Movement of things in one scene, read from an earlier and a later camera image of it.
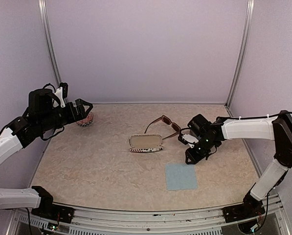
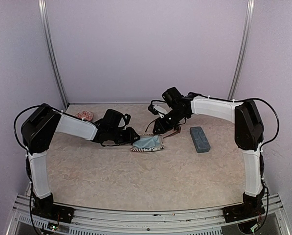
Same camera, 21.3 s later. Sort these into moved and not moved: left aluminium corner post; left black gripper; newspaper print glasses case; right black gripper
Moved: left black gripper; right black gripper
Not moved: left aluminium corner post; newspaper print glasses case
